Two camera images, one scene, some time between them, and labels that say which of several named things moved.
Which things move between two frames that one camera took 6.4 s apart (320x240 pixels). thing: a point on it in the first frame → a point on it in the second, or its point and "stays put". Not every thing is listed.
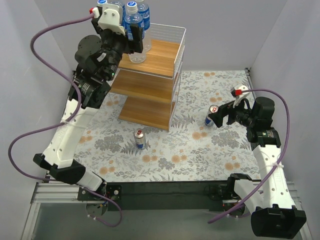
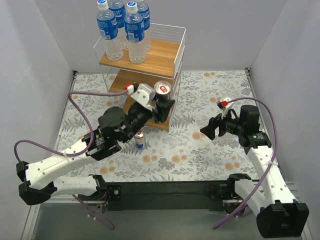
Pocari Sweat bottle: (143, 10) stays put
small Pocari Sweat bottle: (132, 17) stays put
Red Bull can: (139, 134) stays put
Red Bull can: (213, 109) → (162, 89)
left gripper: (120, 35) → (157, 110)
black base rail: (162, 196) stays put
